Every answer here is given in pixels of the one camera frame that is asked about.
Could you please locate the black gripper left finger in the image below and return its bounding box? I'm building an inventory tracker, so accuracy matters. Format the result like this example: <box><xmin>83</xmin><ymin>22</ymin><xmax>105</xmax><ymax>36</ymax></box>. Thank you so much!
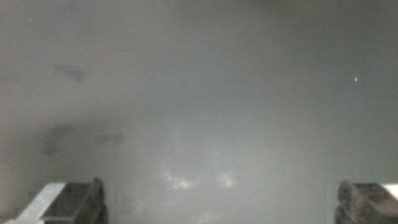
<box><xmin>16</xmin><ymin>177</ymin><xmax>110</xmax><ymax>224</ymax></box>

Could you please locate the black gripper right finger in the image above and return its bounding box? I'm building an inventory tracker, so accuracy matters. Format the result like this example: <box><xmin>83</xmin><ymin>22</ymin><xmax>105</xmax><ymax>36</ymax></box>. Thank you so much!
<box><xmin>334</xmin><ymin>181</ymin><xmax>398</xmax><ymax>224</ymax></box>

